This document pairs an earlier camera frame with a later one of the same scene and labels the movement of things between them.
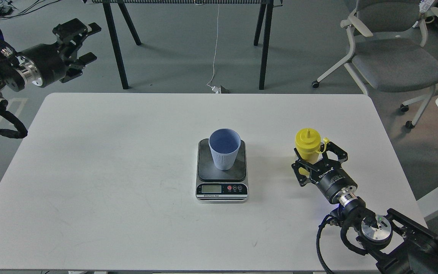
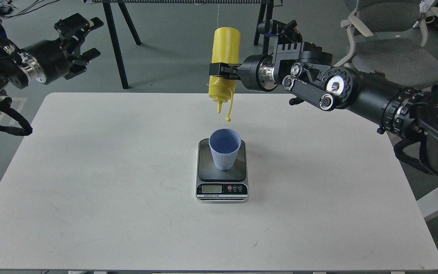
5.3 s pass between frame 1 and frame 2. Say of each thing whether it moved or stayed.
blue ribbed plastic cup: stayed
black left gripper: stayed
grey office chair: stayed
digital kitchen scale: stayed
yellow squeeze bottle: moved
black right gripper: moved
